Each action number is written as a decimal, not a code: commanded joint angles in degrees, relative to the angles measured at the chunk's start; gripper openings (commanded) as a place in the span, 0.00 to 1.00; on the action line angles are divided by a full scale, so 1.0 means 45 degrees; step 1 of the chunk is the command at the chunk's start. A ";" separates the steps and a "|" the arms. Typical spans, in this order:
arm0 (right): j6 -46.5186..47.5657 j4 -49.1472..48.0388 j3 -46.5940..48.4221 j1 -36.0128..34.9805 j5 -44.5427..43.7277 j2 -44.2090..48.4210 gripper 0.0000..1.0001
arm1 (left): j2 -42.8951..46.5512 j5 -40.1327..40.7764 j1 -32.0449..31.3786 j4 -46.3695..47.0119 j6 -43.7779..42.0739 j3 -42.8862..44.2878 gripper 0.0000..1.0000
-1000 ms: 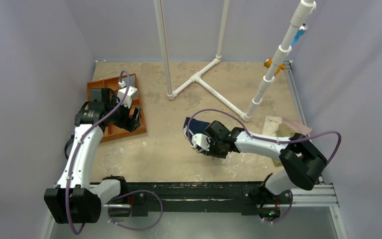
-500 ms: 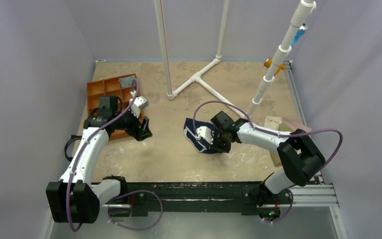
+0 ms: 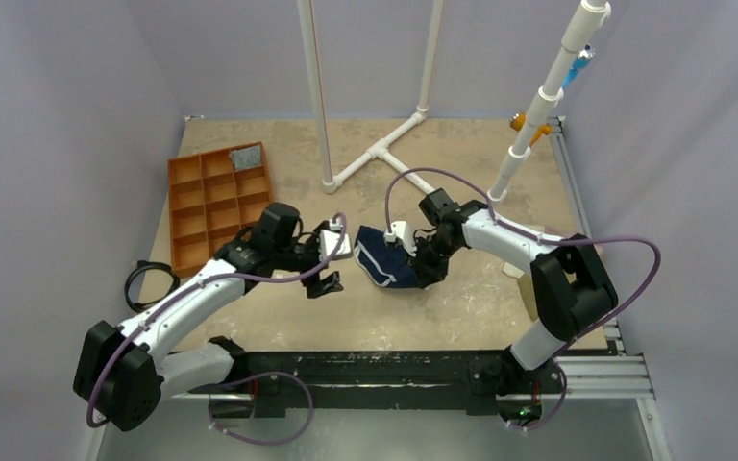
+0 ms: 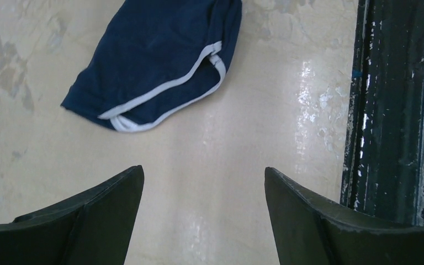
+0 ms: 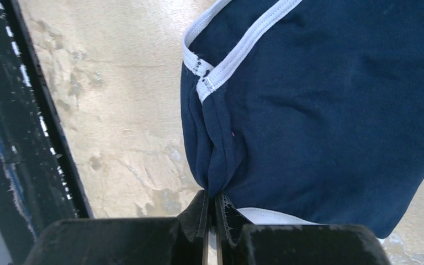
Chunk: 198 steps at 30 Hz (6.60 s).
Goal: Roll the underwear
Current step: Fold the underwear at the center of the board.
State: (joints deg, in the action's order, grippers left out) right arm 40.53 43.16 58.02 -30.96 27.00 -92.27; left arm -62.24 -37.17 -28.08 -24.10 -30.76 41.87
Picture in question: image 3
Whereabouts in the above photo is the navy blue underwear white trim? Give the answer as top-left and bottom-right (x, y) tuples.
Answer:
(354, 226), (418, 289)

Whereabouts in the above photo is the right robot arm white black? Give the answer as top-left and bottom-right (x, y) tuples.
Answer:
(408, 189), (618, 391)

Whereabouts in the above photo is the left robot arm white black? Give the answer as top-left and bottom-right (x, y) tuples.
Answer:
(73, 202), (349, 431)

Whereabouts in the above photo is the orange compartment tray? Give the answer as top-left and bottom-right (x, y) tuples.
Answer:
(167, 141), (274, 279)

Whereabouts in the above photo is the grey folded cloth in tray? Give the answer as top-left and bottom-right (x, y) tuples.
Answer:
(229, 144), (263, 172)

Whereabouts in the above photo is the orange clamp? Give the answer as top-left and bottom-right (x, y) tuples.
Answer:
(510, 112), (554, 146)

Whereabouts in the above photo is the white PVC angled pole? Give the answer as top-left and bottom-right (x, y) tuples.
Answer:
(487, 0), (611, 203)

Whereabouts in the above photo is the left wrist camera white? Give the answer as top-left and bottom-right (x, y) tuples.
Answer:
(317, 217), (353, 261)

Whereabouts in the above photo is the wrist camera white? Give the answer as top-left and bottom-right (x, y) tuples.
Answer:
(383, 221), (417, 256)
(317, 217), (353, 261)

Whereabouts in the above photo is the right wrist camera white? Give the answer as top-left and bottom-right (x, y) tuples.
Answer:
(383, 221), (417, 256)

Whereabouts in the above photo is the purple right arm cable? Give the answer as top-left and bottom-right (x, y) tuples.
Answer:
(383, 167), (662, 357)

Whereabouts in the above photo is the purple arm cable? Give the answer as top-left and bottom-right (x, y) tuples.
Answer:
(86, 212), (349, 428)
(383, 167), (662, 357)

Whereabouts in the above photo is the white PVC pipe frame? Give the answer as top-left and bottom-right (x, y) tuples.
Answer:
(297, 1), (445, 194)

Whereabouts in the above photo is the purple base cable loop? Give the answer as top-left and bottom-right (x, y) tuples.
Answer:
(208, 371), (315, 446)

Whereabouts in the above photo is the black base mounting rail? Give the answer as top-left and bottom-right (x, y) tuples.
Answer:
(203, 350), (566, 423)

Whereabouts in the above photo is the black coiled cable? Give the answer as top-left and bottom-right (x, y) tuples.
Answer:
(123, 259), (181, 315)

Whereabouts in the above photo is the aluminium extrusion frame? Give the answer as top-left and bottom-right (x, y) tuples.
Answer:
(154, 117), (655, 429)

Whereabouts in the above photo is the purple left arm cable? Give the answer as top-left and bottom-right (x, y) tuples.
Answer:
(86, 212), (349, 428)

